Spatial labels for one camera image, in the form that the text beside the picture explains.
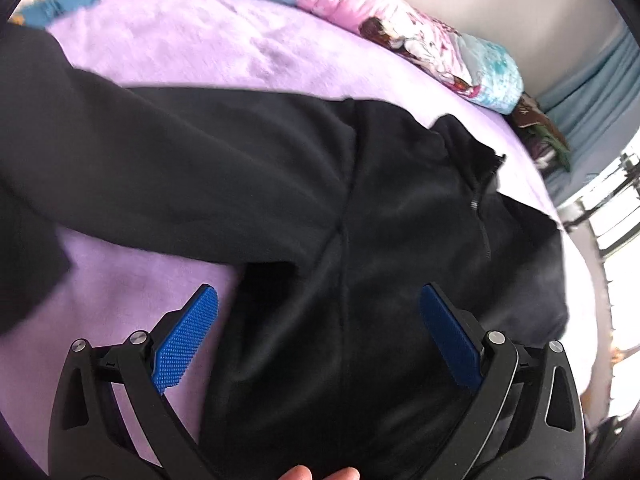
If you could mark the metal drying rack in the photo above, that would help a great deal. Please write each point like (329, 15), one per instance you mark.
(575, 207)

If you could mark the blue pillow with orange print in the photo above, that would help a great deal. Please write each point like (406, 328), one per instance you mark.
(55, 7)

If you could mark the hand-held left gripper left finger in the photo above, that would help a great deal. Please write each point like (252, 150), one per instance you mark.
(185, 340)

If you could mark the pile of dark clothes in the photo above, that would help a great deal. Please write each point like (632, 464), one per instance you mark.
(540, 132)

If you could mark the black fleece jacket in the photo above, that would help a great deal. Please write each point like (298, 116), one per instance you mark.
(300, 185)

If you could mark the purple bed blanket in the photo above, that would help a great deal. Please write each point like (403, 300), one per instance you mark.
(200, 45)

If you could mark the person's left hand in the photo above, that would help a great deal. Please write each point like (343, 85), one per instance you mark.
(300, 474)

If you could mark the pink and blue printed quilt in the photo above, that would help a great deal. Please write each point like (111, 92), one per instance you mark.
(400, 25)

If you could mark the blue curtain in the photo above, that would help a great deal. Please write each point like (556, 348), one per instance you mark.
(600, 90)

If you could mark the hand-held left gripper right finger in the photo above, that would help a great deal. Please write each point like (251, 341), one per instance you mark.
(450, 340)

